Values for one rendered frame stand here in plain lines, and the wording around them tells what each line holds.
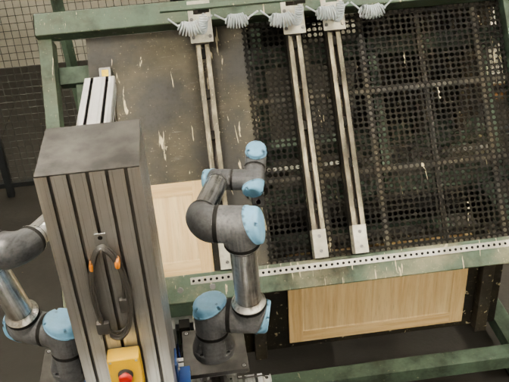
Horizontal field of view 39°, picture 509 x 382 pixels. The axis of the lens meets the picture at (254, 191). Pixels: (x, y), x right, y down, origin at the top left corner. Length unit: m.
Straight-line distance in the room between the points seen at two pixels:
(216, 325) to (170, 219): 0.86
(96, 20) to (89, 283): 1.65
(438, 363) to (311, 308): 0.70
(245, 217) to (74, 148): 0.57
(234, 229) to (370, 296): 1.62
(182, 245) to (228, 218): 1.07
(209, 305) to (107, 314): 0.55
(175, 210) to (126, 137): 1.37
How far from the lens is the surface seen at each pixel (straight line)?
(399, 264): 3.26
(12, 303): 2.46
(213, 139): 3.17
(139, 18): 3.28
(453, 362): 3.81
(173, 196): 3.19
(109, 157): 1.77
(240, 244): 2.15
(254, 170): 2.51
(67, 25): 3.31
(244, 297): 2.35
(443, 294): 3.76
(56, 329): 2.48
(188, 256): 3.18
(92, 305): 1.96
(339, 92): 3.30
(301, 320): 3.64
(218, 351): 2.53
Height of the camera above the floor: 2.87
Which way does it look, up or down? 32 degrees down
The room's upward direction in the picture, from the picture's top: 4 degrees counter-clockwise
